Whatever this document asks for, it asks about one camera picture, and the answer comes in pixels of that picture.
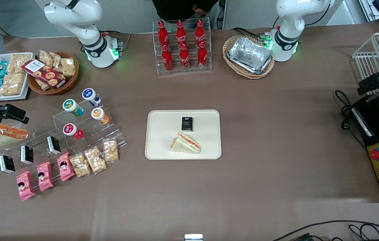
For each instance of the green lid gum bottle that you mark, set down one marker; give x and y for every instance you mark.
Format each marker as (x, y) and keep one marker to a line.
(72, 107)

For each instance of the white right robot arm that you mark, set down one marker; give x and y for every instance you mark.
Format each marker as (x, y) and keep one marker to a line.
(89, 20)

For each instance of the black gum box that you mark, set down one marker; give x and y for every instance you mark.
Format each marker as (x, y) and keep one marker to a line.
(7, 164)
(27, 154)
(54, 145)
(187, 124)

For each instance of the blue lid gum bottle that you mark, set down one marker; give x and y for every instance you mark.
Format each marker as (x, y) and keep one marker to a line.
(90, 96)

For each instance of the orange lid gum bottle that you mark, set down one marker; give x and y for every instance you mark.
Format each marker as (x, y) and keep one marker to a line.
(99, 115)

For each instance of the beige serving tray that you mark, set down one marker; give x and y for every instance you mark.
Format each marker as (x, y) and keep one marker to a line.
(162, 144)

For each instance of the wrapped triangle sandwich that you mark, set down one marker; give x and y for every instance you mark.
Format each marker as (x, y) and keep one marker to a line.
(8, 135)
(186, 144)

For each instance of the large bag rice snack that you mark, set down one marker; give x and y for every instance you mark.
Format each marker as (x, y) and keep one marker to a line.
(18, 63)
(12, 84)

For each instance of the black sealing machine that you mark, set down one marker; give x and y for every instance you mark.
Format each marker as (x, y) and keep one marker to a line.
(373, 120)

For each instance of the clear bag rice snack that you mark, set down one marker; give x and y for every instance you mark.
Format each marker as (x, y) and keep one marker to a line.
(45, 58)
(42, 85)
(80, 165)
(110, 150)
(56, 59)
(95, 160)
(67, 67)

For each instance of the clear acrylic tiered stand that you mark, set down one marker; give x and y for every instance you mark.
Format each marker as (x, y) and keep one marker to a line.
(59, 122)

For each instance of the red cookie box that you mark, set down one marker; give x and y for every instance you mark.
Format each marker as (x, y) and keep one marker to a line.
(44, 73)

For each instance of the red yogurt cup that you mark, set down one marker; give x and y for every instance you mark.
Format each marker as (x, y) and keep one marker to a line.
(72, 131)

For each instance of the round wicker basket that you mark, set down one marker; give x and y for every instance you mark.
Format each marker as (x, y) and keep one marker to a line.
(70, 82)

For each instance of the pink snack pack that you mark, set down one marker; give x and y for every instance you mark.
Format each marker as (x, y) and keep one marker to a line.
(25, 186)
(65, 166)
(45, 176)

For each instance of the red emergency stop button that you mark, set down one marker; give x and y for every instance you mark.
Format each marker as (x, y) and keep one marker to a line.
(377, 154)

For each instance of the stacked foil trays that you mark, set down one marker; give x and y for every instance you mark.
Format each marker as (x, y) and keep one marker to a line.
(249, 55)

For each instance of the open weave wicker basket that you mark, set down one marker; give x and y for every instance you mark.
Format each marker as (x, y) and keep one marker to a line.
(231, 43)

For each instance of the red cola bottle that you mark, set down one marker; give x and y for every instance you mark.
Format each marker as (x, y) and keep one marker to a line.
(181, 33)
(163, 33)
(184, 59)
(200, 31)
(202, 57)
(167, 60)

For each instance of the clear acrylic bottle rack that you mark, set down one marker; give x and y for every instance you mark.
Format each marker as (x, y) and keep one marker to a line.
(191, 72)

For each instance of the standing person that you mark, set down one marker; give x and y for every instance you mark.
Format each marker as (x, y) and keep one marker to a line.
(179, 8)

